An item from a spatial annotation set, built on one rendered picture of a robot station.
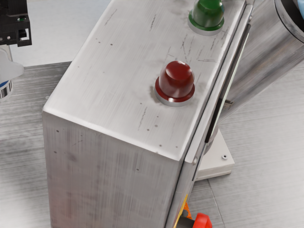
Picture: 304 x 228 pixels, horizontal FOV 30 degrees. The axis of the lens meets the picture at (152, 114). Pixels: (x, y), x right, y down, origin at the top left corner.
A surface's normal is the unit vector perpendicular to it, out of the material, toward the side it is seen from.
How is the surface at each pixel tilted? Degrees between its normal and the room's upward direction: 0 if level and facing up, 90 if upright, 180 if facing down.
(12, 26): 90
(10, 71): 74
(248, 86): 95
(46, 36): 0
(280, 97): 0
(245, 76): 89
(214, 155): 2
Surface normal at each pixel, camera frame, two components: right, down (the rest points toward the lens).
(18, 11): 0.30, 0.78
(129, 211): -0.35, 0.73
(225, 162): 0.15, -0.61
